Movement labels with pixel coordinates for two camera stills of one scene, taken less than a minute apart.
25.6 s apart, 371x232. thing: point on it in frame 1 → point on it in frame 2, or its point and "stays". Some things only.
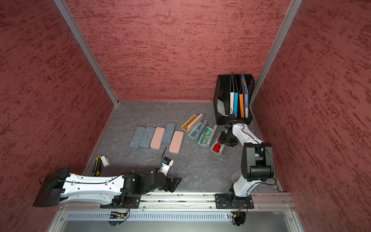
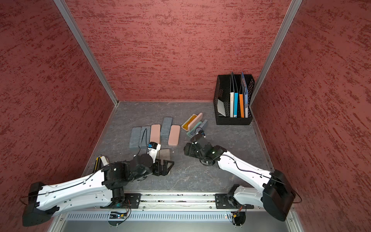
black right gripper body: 228,138 → 193,152
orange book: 241,105 stays
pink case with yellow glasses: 192,122 stays
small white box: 105,161 stays
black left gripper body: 166,187 → 156,168
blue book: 246,94 stays
